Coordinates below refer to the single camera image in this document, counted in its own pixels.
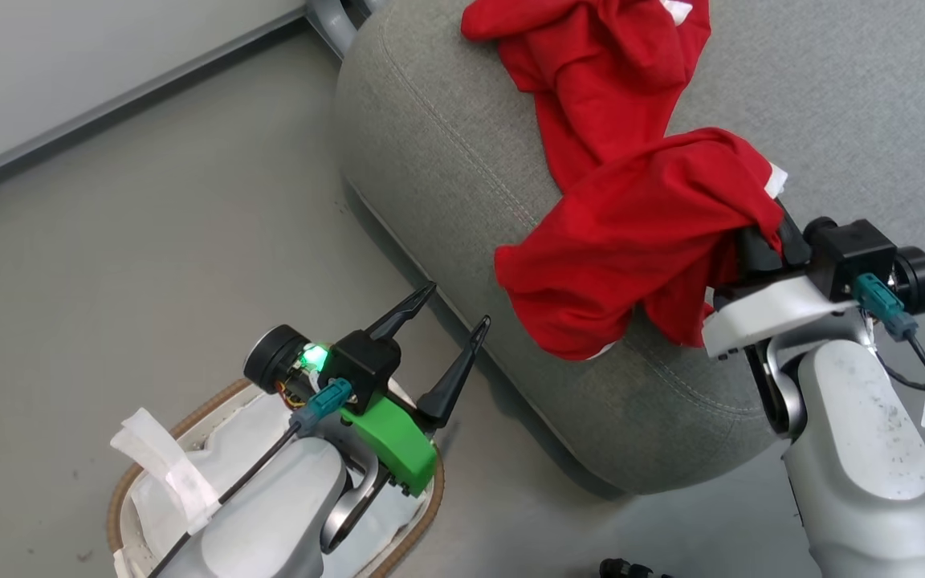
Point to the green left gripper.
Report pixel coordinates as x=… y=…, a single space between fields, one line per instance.
x=394 y=445

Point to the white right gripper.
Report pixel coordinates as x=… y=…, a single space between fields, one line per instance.
x=768 y=313

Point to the red and white shirt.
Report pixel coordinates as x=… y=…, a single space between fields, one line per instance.
x=631 y=225

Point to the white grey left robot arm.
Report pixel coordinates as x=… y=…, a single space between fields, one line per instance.
x=270 y=514

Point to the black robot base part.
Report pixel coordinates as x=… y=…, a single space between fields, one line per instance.
x=627 y=570

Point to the grey fabric sofa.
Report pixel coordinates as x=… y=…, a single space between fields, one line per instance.
x=462 y=185

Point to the white clothes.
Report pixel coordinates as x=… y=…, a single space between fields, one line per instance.
x=157 y=466

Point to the black round right gripper motor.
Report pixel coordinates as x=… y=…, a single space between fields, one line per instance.
x=920 y=277

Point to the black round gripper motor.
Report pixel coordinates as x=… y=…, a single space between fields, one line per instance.
x=270 y=361
x=920 y=277

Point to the black round left gripper motor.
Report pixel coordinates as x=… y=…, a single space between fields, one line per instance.
x=270 y=361

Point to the white laundry basket brown rim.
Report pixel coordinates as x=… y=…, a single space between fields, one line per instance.
x=121 y=490

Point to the short grey partition foot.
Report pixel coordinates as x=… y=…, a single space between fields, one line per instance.
x=334 y=20

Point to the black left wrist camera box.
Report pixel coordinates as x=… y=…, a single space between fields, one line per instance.
x=362 y=365

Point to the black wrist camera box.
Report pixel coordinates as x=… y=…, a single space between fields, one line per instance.
x=856 y=253
x=362 y=365

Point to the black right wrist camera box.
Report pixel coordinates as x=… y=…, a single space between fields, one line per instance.
x=856 y=253

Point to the grey partition bottom rail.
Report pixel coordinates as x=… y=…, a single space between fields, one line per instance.
x=109 y=104

